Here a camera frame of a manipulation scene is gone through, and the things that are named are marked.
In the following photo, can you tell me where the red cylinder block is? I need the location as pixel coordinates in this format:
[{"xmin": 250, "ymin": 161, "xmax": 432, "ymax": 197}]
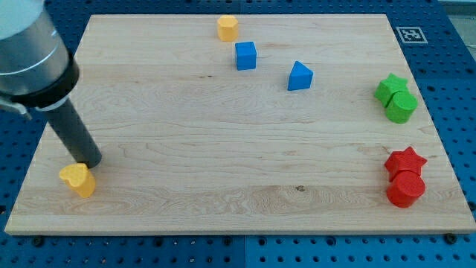
[{"xmin": 386, "ymin": 171, "xmax": 426, "ymax": 208}]

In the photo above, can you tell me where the yellow heart block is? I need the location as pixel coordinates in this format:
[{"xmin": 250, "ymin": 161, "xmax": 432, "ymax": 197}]
[{"xmin": 59, "ymin": 163, "xmax": 96, "ymax": 198}]

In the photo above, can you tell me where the blue triangle block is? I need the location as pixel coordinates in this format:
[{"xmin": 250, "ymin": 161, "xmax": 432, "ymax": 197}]
[{"xmin": 287, "ymin": 61, "xmax": 314, "ymax": 91}]

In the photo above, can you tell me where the wooden board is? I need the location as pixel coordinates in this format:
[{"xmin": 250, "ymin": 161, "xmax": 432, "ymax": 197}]
[{"xmin": 5, "ymin": 14, "xmax": 475, "ymax": 236}]

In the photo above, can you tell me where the green star block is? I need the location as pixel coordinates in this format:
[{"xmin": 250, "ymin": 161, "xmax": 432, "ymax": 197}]
[{"xmin": 374, "ymin": 73, "xmax": 408, "ymax": 108}]

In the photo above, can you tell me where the red star block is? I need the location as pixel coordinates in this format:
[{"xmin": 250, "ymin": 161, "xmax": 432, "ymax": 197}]
[{"xmin": 384, "ymin": 147, "xmax": 428, "ymax": 182}]

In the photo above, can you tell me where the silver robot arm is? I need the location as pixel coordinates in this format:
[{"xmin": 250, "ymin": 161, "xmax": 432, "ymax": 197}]
[{"xmin": 1, "ymin": 0, "xmax": 102, "ymax": 168}]

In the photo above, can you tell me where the green cylinder block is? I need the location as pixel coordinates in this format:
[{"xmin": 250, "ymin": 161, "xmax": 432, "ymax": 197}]
[{"xmin": 385, "ymin": 91, "xmax": 418, "ymax": 124}]

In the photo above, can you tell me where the blue cube block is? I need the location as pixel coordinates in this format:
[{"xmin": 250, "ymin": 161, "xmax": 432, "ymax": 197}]
[{"xmin": 235, "ymin": 42, "xmax": 257, "ymax": 71}]

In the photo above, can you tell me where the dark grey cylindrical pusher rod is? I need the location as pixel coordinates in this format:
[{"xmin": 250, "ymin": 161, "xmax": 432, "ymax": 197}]
[{"xmin": 43, "ymin": 98, "xmax": 102, "ymax": 168}]

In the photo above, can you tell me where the yellow hexagon block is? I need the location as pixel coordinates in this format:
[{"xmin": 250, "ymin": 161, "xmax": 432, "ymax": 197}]
[{"xmin": 216, "ymin": 15, "xmax": 239, "ymax": 42}]

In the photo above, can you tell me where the white fiducial marker tag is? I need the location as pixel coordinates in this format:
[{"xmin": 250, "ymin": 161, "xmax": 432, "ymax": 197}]
[{"xmin": 396, "ymin": 26, "xmax": 428, "ymax": 44}]

